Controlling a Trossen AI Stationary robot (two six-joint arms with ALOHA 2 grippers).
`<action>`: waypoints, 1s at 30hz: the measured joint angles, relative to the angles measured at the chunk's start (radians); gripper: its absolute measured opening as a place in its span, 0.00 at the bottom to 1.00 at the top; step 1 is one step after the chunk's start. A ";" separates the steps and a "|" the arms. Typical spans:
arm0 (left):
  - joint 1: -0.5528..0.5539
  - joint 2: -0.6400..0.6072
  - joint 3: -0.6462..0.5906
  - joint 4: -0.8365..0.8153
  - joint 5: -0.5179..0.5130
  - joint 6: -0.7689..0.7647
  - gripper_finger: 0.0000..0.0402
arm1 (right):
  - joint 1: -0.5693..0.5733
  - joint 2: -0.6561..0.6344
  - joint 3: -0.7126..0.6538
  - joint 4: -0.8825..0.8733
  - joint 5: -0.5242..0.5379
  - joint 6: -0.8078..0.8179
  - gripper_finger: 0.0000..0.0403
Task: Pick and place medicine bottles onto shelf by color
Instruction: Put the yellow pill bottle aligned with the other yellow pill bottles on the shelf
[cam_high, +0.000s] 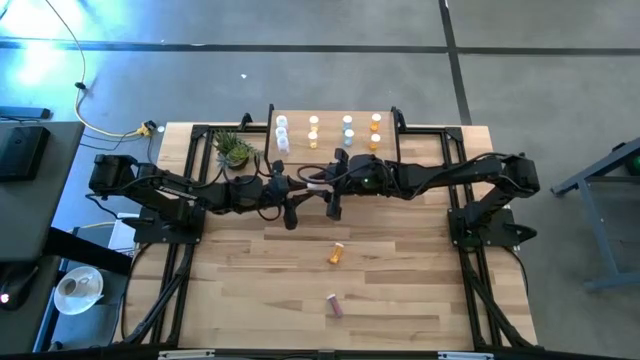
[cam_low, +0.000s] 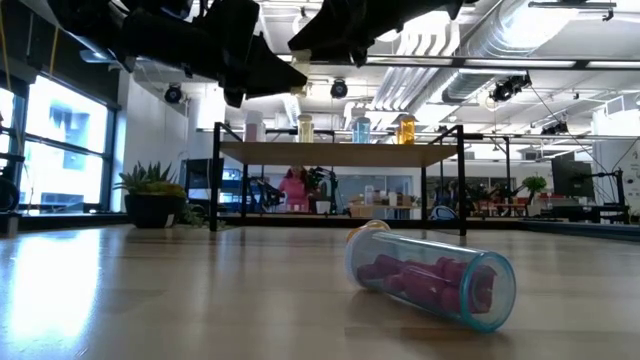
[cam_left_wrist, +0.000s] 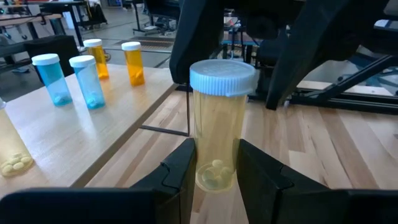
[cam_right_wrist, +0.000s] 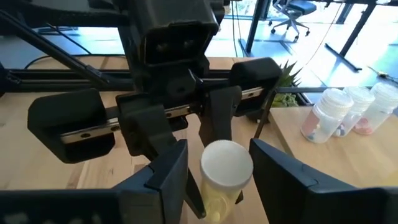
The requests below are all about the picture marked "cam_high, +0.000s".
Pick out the grey blue storage bin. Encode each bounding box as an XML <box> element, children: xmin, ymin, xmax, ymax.
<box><xmin>32</xmin><ymin>259</ymin><xmax>129</xmax><ymax>351</ymax></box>

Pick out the wooden shelf with black legs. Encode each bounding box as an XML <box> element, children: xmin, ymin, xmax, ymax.
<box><xmin>263</xmin><ymin>103</ymin><xmax>407</xmax><ymax>185</ymax></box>

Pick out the dark grey side desk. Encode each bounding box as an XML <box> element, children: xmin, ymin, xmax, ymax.
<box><xmin>0</xmin><ymin>119</ymin><xmax>86</xmax><ymax>354</ymax></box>

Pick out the potted succulent plant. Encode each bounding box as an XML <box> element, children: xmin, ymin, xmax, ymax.
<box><xmin>212</xmin><ymin>128</ymin><xmax>264</xmax><ymax>172</ymax></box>

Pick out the white paper sheet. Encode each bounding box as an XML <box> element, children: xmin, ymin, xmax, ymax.
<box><xmin>107</xmin><ymin>212</ymin><xmax>139</xmax><ymax>254</ymax></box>

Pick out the yellow floor cable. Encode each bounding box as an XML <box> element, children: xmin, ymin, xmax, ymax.
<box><xmin>44</xmin><ymin>0</ymin><xmax>151</xmax><ymax>139</ymax></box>

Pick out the black computer mouse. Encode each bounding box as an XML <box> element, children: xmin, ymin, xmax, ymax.
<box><xmin>0</xmin><ymin>264</ymin><xmax>39</xmax><ymax>311</ymax></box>

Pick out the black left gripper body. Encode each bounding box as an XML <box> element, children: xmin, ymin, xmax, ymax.
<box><xmin>259</xmin><ymin>158</ymin><xmax>301</xmax><ymax>231</ymax></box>

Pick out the white clamp bracket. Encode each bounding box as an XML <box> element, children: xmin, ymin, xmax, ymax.
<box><xmin>438</xmin><ymin>351</ymin><xmax>495</xmax><ymax>360</ymax></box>
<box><xmin>158</xmin><ymin>349</ymin><xmax>216</xmax><ymax>360</ymax></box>

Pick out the black box device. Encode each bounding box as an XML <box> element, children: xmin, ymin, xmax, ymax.
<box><xmin>0</xmin><ymin>125</ymin><xmax>51</xmax><ymax>182</ymax></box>

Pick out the grey metal table frame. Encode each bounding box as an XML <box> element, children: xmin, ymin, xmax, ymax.
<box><xmin>549</xmin><ymin>135</ymin><xmax>640</xmax><ymax>295</ymax></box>

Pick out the black diagonal desk brace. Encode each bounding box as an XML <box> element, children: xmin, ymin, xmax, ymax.
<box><xmin>47</xmin><ymin>227</ymin><xmax>134</xmax><ymax>276</ymax></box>

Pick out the black cable bundle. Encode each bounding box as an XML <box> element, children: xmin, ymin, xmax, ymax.
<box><xmin>119</xmin><ymin>242</ymin><xmax>196</xmax><ymax>346</ymax></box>
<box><xmin>457</xmin><ymin>247</ymin><xmax>536</xmax><ymax>349</ymax></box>

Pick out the black flat bar device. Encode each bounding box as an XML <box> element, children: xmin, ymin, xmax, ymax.
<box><xmin>0</xmin><ymin>105</ymin><xmax>52</xmax><ymax>121</ymax></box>

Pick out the blue bottle with pink pills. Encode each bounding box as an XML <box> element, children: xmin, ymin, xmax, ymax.
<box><xmin>325</xmin><ymin>293</ymin><xmax>345</xmax><ymax>319</ymax></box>

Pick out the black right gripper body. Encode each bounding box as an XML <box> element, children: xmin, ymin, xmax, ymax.
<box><xmin>324</xmin><ymin>147</ymin><xmax>396</xmax><ymax>222</ymax></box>

